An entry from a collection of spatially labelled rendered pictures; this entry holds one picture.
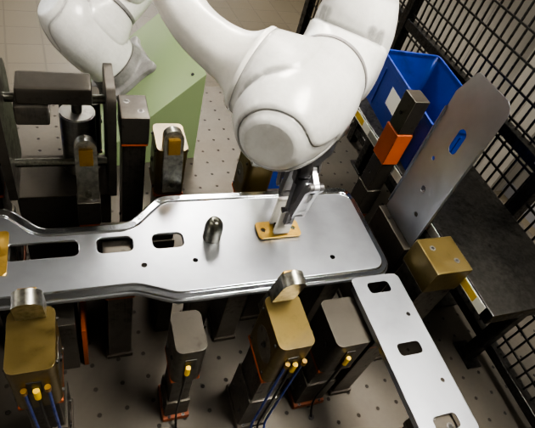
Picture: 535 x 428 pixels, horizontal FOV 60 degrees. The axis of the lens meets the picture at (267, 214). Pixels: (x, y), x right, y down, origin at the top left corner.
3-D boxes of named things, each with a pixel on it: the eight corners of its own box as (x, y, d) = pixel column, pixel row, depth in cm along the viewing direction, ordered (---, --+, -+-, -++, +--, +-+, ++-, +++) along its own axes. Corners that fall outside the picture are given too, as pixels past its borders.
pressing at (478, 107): (408, 248, 93) (512, 107, 68) (384, 205, 100) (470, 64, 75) (411, 248, 93) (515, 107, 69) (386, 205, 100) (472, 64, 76)
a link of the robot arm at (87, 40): (79, 76, 135) (14, 20, 117) (115, 25, 137) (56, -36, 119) (109, 89, 126) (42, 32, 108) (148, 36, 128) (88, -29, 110)
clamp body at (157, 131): (146, 270, 111) (154, 151, 84) (141, 234, 118) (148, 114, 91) (174, 267, 113) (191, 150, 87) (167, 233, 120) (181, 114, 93)
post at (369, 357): (329, 396, 100) (384, 331, 80) (321, 374, 103) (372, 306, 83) (349, 391, 102) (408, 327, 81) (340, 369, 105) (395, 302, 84)
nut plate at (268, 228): (259, 239, 85) (261, 235, 84) (254, 223, 87) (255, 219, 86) (301, 235, 88) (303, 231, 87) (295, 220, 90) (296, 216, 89)
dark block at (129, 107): (120, 261, 111) (121, 117, 80) (117, 238, 115) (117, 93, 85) (142, 259, 112) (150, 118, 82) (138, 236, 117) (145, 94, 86)
